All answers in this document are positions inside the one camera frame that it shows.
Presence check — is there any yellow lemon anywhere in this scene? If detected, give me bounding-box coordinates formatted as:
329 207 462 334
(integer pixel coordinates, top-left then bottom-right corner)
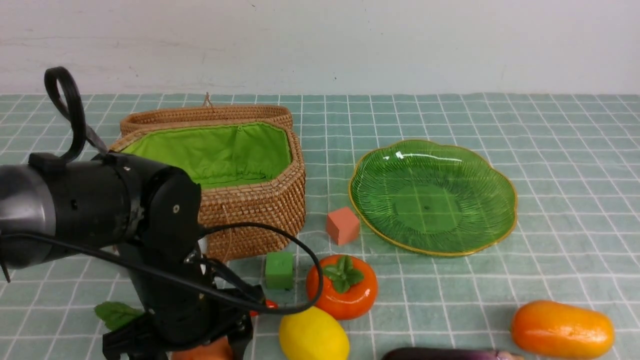
278 306 350 360

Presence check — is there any green glass leaf plate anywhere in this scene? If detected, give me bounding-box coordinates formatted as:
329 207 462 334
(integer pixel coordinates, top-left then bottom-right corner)
348 139 518 257

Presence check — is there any dark purple eggplant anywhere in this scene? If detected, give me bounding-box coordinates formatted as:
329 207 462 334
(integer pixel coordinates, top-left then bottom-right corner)
382 346 524 360

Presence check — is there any green foam cube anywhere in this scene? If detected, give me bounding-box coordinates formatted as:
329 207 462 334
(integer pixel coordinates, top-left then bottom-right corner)
264 251 294 290

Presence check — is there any orange yellow mango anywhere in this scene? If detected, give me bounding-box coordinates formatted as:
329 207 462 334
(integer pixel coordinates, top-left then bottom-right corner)
510 300 616 360

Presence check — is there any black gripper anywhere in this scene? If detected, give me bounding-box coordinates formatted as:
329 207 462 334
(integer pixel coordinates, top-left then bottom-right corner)
102 235 266 360

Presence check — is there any orange foam cube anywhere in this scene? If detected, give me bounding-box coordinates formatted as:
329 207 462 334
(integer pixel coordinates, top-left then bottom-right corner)
326 207 361 246

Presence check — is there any brown potato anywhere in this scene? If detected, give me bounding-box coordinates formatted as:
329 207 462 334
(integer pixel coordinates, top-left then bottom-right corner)
170 337 234 360

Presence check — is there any orange persimmon with green leaves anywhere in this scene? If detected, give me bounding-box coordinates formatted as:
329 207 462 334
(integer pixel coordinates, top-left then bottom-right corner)
305 254 378 321

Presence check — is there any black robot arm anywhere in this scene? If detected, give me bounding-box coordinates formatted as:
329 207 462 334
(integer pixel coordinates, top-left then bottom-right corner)
1 153 265 360

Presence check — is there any woven wicker basket green lining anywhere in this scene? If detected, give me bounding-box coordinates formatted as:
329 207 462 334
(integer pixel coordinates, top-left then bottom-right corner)
111 100 306 235

